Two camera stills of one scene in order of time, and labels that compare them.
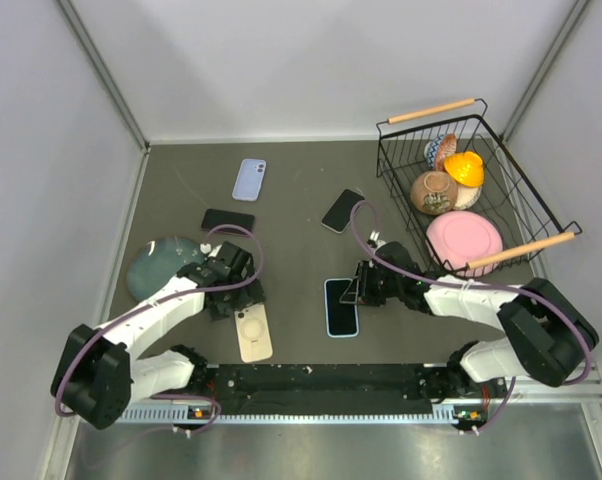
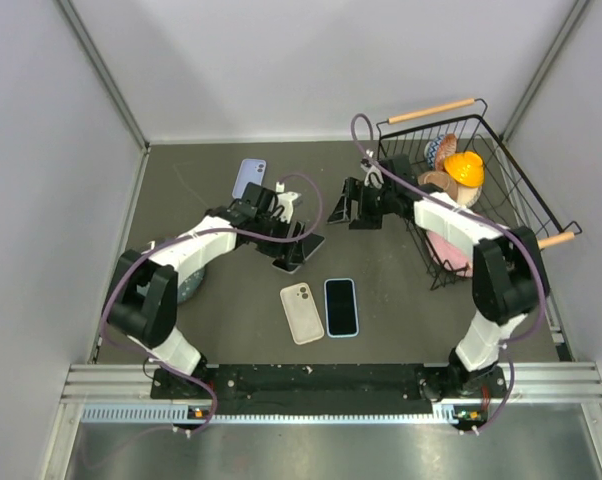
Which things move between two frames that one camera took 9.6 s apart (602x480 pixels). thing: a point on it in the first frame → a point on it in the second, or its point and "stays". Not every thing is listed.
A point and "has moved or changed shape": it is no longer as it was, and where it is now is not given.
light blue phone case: [342, 318] stays
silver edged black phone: [339, 215] has moved or changed shape
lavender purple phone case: [249, 179] stays
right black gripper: [370, 298] → [342, 211]
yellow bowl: [466, 168] stays
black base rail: [325, 388] stays
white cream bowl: [466, 197] stays
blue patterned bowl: [430, 150] stays
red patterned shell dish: [447, 146] stays
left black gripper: [249, 294] → [290, 252]
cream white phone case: [253, 333] → [302, 314]
